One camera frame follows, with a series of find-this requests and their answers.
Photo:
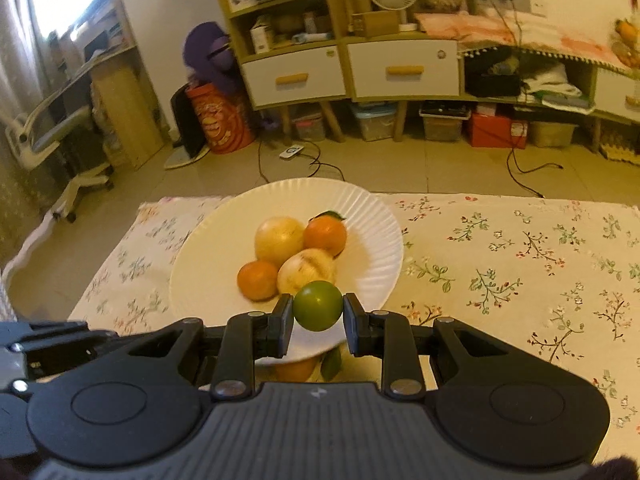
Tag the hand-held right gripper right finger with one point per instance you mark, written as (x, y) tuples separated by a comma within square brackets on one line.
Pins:
[(351, 327)]

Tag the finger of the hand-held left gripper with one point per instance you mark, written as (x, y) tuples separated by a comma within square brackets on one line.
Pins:
[(40, 362), (45, 332)]

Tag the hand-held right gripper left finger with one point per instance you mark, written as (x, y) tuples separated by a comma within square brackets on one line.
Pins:
[(285, 327)]

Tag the green tangerine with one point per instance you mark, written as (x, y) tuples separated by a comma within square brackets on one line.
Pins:
[(317, 306)]

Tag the orange tomato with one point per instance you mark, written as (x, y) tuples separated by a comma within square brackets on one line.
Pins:
[(295, 371)]

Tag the pale yellow streaked pear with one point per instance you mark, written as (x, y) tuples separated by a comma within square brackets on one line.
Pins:
[(305, 270)]

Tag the large yellow grapefruit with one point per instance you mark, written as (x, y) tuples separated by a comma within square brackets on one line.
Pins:
[(277, 240)]

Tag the white ribbed plate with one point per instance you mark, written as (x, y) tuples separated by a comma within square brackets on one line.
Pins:
[(360, 240)]

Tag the orange mandarin with leaf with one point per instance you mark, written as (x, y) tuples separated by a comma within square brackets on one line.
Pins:
[(325, 237)]

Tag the green leaf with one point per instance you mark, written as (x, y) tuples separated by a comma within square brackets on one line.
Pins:
[(331, 364)]

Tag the white office chair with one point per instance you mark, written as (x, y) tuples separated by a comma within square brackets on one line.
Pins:
[(82, 180)]

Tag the floral tablecloth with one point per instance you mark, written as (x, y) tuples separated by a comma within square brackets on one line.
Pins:
[(500, 270)]

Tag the white power strip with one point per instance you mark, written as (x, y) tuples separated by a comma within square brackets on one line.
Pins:
[(292, 152)]

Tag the small clear storage box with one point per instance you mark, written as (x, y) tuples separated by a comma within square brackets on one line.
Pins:
[(309, 129)]

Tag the blue lidded storage box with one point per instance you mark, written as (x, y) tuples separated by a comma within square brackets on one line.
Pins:
[(375, 122)]

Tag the red printed bag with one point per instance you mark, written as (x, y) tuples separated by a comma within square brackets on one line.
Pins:
[(220, 125)]

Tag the clear box with black lid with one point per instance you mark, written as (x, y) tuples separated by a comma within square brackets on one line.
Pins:
[(442, 125)]

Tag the black panel with white base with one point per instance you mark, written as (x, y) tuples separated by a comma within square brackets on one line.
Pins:
[(182, 120)]

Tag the wooden desk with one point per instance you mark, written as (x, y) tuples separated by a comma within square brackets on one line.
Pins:
[(125, 105)]

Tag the red box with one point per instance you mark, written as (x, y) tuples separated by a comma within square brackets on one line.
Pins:
[(495, 132)]

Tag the patterned curtain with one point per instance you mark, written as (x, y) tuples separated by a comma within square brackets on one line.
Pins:
[(15, 60)]

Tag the black bag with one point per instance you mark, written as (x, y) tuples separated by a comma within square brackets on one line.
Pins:
[(492, 82)]

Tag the purple plush toy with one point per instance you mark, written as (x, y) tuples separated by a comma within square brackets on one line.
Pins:
[(200, 50)]

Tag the white carton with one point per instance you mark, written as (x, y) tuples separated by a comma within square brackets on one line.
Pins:
[(261, 37)]

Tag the white thermometer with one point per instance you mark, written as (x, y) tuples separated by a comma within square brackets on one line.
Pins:
[(312, 37)]

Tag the dark fuzzy cloth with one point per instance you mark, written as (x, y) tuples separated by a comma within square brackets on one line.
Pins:
[(617, 470)]

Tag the brown cardboard box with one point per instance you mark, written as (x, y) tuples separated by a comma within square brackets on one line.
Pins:
[(375, 24)]

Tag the pile of folded cloths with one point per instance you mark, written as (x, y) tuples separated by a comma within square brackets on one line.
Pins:
[(550, 87)]

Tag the yellow patterned mat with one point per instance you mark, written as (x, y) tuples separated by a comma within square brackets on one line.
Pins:
[(620, 152)]

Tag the low wooden cabinet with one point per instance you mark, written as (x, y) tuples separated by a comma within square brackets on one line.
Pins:
[(595, 110)]

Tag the pink patterned cloth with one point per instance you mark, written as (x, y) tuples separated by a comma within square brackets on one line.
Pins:
[(525, 35)]

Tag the orange ornament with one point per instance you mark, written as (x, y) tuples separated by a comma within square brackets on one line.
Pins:
[(625, 32)]

